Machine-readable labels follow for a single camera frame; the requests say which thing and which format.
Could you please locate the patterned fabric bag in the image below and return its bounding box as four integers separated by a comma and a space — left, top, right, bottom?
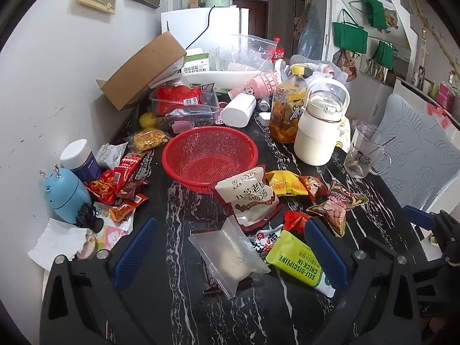
332, 50, 359, 82

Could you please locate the blue plastic bag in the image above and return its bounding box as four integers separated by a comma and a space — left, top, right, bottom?
296, 5, 326, 60

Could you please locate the green white box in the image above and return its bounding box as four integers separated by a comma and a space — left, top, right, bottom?
181, 51, 211, 77

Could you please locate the light blue humidifier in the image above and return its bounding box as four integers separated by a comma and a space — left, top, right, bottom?
39, 164, 93, 224

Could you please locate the clear zip bag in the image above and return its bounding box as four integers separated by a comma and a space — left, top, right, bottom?
188, 216, 271, 298

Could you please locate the clear plastic container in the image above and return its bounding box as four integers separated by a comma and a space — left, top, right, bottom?
150, 85, 221, 132

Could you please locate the bamboo pole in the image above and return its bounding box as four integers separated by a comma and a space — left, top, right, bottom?
406, 0, 460, 80

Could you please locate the white black printed packet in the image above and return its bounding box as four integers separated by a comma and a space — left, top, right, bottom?
250, 224, 285, 259

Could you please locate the black hair clip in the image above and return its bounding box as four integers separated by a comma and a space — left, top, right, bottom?
76, 203, 104, 233

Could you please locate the pink grey plush toy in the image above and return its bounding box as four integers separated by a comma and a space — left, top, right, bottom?
290, 55, 348, 84

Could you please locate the cardboard box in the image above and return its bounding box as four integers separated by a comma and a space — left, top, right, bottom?
95, 30, 188, 112

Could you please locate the pink white packet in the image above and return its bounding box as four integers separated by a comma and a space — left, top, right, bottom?
86, 219, 134, 259

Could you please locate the cartoon glass mug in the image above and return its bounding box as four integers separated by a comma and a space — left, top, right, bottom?
344, 124, 392, 179

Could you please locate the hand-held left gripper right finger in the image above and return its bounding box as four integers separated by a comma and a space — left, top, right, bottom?
304, 218, 421, 345

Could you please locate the smiley printed bag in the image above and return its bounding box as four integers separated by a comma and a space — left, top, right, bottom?
337, 116, 355, 152

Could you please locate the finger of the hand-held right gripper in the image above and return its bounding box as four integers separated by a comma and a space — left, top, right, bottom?
402, 206, 441, 232

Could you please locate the long red snack packet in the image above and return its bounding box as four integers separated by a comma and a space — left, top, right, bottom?
114, 152, 145, 185

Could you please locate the orange drink bottle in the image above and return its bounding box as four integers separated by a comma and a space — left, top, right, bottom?
269, 64, 310, 145

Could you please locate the white tissue paper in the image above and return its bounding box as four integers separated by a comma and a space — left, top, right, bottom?
27, 218, 87, 273

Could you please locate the black kettle cable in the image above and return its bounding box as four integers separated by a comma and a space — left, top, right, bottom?
186, 5, 225, 50

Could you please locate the yellow-green packet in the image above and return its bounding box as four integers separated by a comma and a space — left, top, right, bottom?
265, 229, 337, 299

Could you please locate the green tote bag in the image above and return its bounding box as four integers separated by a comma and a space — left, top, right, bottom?
332, 9, 369, 55
361, 0, 389, 31

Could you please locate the metal stirrer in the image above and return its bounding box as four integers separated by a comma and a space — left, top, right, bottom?
354, 138, 396, 168

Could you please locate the red gold candy packet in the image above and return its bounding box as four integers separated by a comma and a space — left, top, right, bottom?
87, 169, 126, 206

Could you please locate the lemon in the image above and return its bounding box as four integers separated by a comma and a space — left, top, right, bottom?
139, 112, 158, 129

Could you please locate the red plastic basket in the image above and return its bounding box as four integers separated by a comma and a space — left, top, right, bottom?
161, 126, 260, 195

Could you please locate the pink box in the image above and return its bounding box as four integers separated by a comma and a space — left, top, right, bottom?
436, 83, 458, 113

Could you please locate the blue jar white lid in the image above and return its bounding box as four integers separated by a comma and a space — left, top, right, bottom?
59, 139, 103, 184

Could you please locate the brown door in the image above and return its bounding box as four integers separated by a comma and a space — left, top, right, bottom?
237, 0, 269, 41

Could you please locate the large clear plastic bag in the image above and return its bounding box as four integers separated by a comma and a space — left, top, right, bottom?
230, 34, 280, 73

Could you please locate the white refrigerator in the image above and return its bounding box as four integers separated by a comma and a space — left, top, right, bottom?
160, 6, 250, 50

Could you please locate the cream kettle with handle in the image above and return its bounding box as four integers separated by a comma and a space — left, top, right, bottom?
294, 78, 351, 166

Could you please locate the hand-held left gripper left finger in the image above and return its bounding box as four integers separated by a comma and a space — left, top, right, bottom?
39, 217, 162, 345

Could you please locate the red cola bottle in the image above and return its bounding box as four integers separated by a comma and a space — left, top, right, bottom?
272, 37, 287, 64

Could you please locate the brown green snack packet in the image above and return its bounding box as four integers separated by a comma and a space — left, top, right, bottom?
306, 179, 369, 238

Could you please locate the red cartoon snack packet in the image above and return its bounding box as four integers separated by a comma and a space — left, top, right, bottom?
299, 175, 330, 202

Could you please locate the white brown soup packet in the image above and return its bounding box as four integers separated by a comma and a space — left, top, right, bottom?
214, 166, 284, 237

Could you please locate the white long dish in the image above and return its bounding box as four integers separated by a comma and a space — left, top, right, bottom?
158, 69, 275, 91

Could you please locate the grey leaf pattern chair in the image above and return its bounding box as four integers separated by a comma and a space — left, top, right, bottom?
372, 93, 460, 213

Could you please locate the yellow snack bag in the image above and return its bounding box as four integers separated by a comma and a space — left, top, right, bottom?
127, 128, 171, 153

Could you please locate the pink cup stack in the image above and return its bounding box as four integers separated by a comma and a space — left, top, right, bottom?
228, 71, 281, 100

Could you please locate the yellow snack packet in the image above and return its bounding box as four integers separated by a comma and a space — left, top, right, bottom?
265, 170, 310, 197

